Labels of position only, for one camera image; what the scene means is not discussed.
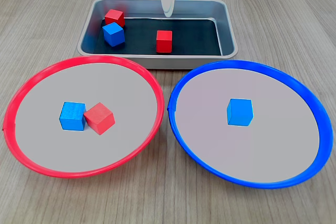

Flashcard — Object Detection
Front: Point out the steel tray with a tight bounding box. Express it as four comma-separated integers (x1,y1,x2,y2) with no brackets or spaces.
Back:
77,0,239,70

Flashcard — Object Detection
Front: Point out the blue cube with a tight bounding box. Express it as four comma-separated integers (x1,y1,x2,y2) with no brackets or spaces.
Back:
102,22,125,47
226,98,254,127
59,101,87,132

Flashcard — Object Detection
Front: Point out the black tray mat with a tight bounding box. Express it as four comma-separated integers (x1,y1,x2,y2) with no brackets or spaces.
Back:
93,17,223,56

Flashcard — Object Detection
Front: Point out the red-rimmed white plate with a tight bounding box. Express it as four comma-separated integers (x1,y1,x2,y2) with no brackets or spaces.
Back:
3,55,165,179

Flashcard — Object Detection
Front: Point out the red cube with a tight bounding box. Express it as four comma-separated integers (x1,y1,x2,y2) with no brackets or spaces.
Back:
83,102,116,136
104,9,125,28
156,30,173,54

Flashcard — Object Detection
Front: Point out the blue-rimmed white plate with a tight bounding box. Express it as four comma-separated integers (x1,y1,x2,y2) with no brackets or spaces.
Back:
167,60,334,190

